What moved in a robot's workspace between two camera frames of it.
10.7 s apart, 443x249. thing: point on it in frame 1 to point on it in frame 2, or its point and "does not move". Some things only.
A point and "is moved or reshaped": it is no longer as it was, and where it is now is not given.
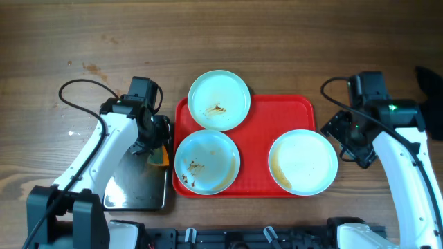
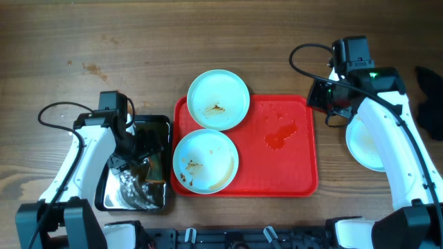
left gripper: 152,139 to 145,146
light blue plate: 207,162 does not move
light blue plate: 303,162 is moved or reshaped
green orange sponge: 159,157 is moved or reshaped
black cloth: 432,108 does not move
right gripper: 345,135 to 318,93
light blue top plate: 219,100 does not move
